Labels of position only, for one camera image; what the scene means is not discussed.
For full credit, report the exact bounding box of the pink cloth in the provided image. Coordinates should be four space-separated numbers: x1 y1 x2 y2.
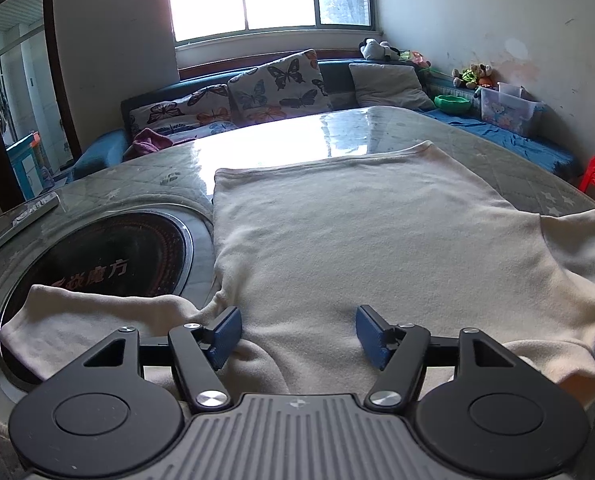
131 127 174 158

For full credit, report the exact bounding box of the panda plush toy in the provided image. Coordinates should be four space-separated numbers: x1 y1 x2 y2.
360 38 401 61

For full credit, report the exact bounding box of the clear plastic storage box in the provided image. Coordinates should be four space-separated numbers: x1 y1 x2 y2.
479 87 545 138

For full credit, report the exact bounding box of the dark wooden door frame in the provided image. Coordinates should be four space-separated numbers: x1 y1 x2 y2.
0 0 83 221

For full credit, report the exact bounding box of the flat butterfly print pillow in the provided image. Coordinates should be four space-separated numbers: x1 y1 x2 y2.
128 83 233 136

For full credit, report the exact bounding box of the cream long-sleeved shirt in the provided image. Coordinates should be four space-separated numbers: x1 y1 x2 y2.
0 140 595 411

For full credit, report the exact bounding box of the blue corner sofa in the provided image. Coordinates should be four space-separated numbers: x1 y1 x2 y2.
72 50 583 183

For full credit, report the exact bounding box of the round black induction cooker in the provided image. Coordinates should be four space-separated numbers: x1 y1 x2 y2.
0 204 214 393

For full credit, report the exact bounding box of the green plastic basin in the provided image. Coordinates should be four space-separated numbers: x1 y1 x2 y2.
434 94 472 115

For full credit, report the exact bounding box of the large butterfly print pillow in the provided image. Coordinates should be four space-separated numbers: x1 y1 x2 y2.
227 49 333 126

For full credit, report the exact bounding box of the blue patterned sofa cover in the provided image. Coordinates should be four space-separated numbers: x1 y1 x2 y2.
417 107 581 181

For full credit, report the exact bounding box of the grey pillow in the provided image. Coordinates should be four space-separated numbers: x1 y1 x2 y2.
348 62 435 111

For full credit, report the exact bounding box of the brown teddy bear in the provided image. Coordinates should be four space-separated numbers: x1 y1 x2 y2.
470 63 494 87

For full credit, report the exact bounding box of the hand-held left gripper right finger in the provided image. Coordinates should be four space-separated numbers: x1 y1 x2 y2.
356 304 519 411

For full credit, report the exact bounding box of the grey remote control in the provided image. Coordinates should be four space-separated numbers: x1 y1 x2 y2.
0 192 60 255

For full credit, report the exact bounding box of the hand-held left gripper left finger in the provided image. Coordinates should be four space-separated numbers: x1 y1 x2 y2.
80 305 243 414

